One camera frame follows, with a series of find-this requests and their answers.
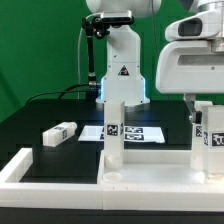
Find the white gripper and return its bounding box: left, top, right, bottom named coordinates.
left=155, top=40, right=224, bottom=124

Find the white desk top tray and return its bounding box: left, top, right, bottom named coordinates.
left=97, top=149, right=224, bottom=185

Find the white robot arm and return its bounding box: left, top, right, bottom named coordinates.
left=83, top=0, right=224, bottom=123

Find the fiducial marker sheet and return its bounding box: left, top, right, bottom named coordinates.
left=78, top=125, right=165, bottom=143

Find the white U-shaped fence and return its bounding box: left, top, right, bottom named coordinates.
left=0, top=148, right=224, bottom=212

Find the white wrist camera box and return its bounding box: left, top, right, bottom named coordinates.
left=165, top=10, right=222, bottom=42

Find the black cable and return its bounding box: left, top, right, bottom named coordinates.
left=25, top=83, right=101, bottom=106

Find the silver camera on mount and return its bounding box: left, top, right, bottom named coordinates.
left=100, top=10, right=134, bottom=25

